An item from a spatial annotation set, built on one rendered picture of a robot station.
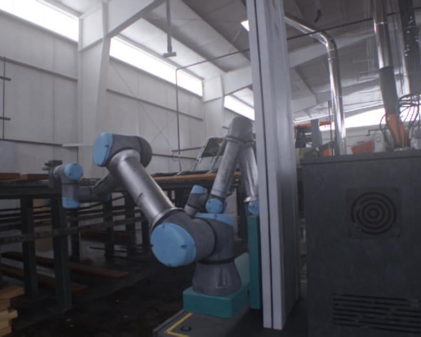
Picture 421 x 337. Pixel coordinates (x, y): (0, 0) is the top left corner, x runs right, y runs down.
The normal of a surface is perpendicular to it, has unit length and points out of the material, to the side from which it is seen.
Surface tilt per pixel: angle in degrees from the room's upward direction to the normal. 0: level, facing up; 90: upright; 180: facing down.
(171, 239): 96
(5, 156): 90
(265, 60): 90
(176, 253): 95
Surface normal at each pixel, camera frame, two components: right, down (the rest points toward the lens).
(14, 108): 0.85, -0.05
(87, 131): -0.52, 0.00
